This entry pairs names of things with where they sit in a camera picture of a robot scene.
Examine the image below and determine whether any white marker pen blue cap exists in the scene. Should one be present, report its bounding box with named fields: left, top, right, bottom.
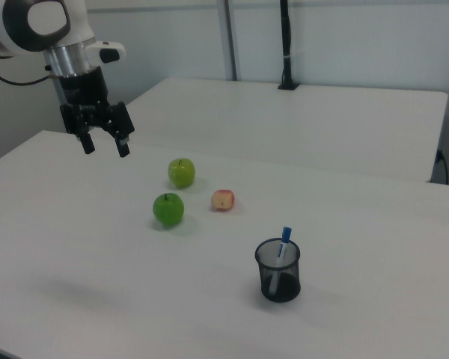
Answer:
left=267, top=226, right=293, bottom=296

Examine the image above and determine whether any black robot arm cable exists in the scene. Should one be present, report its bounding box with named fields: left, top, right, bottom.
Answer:
left=0, top=55, right=59, bottom=85

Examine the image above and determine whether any black mesh pen cup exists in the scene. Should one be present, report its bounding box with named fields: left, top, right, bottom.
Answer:
left=254, top=237, right=302, bottom=304

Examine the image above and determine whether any bright green apple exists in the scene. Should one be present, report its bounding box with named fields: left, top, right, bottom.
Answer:
left=152, top=192, right=186, bottom=227

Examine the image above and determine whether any grey metal wall post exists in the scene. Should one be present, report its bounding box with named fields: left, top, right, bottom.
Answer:
left=219, top=0, right=242, bottom=82

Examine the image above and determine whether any bitten red apple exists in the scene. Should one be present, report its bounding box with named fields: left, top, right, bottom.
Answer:
left=210, top=188, right=236, bottom=212

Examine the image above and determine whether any black cable with plug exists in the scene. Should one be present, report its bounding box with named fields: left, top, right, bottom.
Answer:
left=436, top=148, right=449, bottom=185

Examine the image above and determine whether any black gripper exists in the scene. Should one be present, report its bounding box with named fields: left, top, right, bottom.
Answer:
left=53, top=66, right=136, bottom=159

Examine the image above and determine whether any yellowish green apple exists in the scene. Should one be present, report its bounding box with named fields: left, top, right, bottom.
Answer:
left=167, top=158, right=196, bottom=189

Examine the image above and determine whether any black pole with base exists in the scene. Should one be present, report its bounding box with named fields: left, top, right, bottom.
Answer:
left=277, top=0, right=300, bottom=91

